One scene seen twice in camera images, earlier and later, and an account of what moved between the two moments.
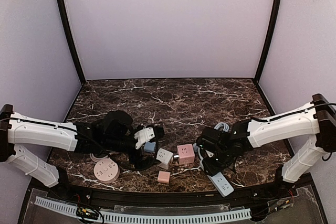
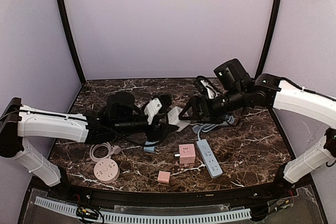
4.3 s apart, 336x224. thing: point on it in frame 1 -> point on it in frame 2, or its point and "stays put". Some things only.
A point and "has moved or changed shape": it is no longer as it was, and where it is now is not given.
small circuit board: [87, 213] stays put
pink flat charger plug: [164, 177] stays put
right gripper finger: [211, 164] -> [196, 103]
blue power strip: [221, 184] has moved or changed shape
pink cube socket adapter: [186, 153] stays put
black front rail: [276, 187] stays put
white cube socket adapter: [165, 157] -> [173, 115]
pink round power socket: [106, 170] stays put
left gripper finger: [143, 160] -> [158, 132]
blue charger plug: [149, 146] stays put
